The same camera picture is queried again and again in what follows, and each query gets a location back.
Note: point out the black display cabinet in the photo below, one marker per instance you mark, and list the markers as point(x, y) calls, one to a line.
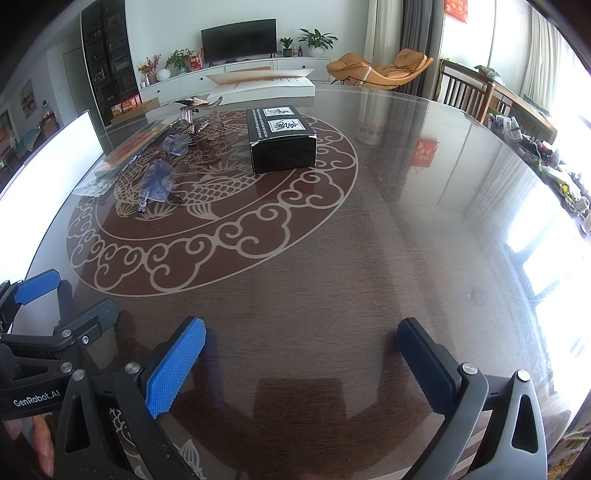
point(108, 60)

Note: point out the white window curtain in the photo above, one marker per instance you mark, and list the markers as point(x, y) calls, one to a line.
point(547, 64)

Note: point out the red foil packet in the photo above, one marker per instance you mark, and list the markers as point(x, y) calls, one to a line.
point(134, 145)

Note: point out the small potted plant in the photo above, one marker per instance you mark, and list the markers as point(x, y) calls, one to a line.
point(286, 46)

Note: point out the white sheer curtain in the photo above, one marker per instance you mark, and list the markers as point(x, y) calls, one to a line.
point(383, 27)

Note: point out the black flat television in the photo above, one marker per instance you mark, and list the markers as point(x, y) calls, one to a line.
point(239, 39)

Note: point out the pile of small clutter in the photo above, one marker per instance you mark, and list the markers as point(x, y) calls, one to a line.
point(545, 157)

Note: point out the wooden slatted chair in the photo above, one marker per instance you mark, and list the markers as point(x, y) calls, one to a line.
point(461, 90)

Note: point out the metal fish ornament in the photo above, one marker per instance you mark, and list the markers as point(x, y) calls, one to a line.
point(198, 110)

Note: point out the large potted plant white pot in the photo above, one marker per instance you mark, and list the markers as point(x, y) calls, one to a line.
point(317, 41)

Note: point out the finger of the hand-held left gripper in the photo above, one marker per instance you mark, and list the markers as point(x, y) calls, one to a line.
point(34, 287)
point(90, 318)

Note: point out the large clear plastic packet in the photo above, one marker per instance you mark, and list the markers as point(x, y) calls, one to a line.
point(157, 180)

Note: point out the white round vase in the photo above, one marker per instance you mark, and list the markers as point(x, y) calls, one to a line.
point(163, 74)

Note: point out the green leafy potted plant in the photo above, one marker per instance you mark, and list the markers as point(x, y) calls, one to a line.
point(179, 60)

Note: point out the small clear plastic packet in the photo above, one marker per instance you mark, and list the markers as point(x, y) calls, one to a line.
point(176, 144)

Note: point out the orange lounge chair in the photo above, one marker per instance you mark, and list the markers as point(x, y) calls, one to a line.
point(378, 69)

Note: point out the white flat panel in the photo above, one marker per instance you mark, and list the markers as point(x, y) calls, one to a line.
point(51, 161)

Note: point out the grey curtain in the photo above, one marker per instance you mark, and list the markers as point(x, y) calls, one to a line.
point(420, 37)

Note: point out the black cardboard box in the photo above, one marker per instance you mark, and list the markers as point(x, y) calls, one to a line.
point(281, 138)

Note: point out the white television cabinet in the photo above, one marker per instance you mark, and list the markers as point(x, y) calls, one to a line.
point(184, 78)

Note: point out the framed wall picture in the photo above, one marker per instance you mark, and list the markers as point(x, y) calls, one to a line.
point(27, 98)

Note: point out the row of orange boxes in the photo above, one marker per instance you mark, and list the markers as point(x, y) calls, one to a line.
point(126, 104)

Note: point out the brown cardboard box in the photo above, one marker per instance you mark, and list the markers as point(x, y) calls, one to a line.
point(138, 112)

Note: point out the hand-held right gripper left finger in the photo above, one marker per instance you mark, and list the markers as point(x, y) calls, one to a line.
point(175, 364)

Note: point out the person's left hand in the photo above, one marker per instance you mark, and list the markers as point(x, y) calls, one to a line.
point(44, 441)

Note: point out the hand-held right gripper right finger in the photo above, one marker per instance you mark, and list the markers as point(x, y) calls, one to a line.
point(427, 367)

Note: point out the red flower arrangement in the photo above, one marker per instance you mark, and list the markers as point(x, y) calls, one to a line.
point(149, 67)

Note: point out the red wall decoration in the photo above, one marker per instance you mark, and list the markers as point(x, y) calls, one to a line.
point(456, 9)

